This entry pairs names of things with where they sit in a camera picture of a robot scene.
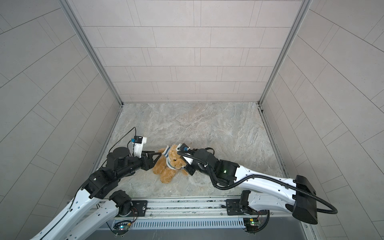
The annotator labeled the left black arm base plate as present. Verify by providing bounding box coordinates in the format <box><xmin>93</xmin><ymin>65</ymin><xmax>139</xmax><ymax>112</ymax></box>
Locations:
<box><xmin>128</xmin><ymin>200</ymin><xmax>148</xmax><ymax>218</ymax></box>

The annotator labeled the blue white striped knit sweater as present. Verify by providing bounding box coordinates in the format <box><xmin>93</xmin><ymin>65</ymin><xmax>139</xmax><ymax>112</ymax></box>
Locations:
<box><xmin>163</xmin><ymin>145</ymin><xmax>183</xmax><ymax>170</ymax></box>

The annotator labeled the left aluminium corner post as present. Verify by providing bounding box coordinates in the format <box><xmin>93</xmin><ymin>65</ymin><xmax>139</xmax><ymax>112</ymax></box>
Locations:
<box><xmin>59</xmin><ymin>0</ymin><xmax>124</xmax><ymax>106</ymax></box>

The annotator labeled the right green circuit board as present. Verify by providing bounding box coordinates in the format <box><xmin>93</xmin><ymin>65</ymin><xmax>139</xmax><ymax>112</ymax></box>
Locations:
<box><xmin>243</xmin><ymin>218</ymin><xmax>261</xmax><ymax>233</ymax></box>

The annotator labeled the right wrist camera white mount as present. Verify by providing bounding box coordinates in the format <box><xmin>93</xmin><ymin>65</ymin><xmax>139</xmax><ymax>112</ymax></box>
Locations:
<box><xmin>176</xmin><ymin>144</ymin><xmax>194</xmax><ymax>165</ymax></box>

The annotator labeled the aluminium corner post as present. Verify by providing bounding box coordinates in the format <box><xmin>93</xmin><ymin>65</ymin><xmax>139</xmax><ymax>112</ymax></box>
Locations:
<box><xmin>257</xmin><ymin>0</ymin><xmax>313</xmax><ymax>105</ymax></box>
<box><xmin>59</xmin><ymin>0</ymin><xmax>124</xmax><ymax>106</ymax></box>

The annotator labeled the green circuit board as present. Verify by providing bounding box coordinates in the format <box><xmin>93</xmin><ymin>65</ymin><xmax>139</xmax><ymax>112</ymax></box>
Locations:
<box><xmin>243</xmin><ymin>218</ymin><xmax>261</xmax><ymax>233</ymax></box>
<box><xmin>113</xmin><ymin>220</ymin><xmax>133</xmax><ymax>236</ymax></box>

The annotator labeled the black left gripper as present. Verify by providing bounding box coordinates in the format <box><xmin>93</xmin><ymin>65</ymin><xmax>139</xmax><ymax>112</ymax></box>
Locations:
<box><xmin>115</xmin><ymin>151</ymin><xmax>163</xmax><ymax>181</ymax></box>

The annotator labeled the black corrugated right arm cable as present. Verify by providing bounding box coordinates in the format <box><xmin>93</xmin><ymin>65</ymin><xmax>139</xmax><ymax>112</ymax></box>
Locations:
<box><xmin>176</xmin><ymin>147</ymin><xmax>339</xmax><ymax>215</ymax></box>

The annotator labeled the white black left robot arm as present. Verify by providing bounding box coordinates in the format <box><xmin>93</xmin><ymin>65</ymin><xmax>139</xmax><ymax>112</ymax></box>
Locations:
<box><xmin>33</xmin><ymin>147</ymin><xmax>162</xmax><ymax>240</ymax></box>

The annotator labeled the right aluminium corner post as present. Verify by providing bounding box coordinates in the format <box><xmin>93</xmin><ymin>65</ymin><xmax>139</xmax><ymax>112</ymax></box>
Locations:
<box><xmin>257</xmin><ymin>0</ymin><xmax>313</xmax><ymax>105</ymax></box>

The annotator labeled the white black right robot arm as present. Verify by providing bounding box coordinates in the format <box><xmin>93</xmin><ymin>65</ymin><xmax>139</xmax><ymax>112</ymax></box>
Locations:
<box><xmin>177</xmin><ymin>147</ymin><xmax>318</xmax><ymax>225</ymax></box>

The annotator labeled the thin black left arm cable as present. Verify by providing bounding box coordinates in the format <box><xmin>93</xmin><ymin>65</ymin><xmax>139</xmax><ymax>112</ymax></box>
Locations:
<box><xmin>38</xmin><ymin>126</ymin><xmax>138</xmax><ymax>240</ymax></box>

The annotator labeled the left green circuit board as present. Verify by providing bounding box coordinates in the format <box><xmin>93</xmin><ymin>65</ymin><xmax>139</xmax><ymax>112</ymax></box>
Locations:
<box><xmin>113</xmin><ymin>220</ymin><xmax>133</xmax><ymax>236</ymax></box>

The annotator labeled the brown plush teddy bear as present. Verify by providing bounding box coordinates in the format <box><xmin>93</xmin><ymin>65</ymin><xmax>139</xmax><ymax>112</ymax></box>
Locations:
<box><xmin>153</xmin><ymin>148</ymin><xmax>188</xmax><ymax>184</ymax></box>

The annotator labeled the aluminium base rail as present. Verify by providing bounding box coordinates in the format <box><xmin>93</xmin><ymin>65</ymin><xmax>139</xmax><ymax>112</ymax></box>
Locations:
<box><xmin>85</xmin><ymin>196</ymin><xmax>308</xmax><ymax>240</ymax></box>

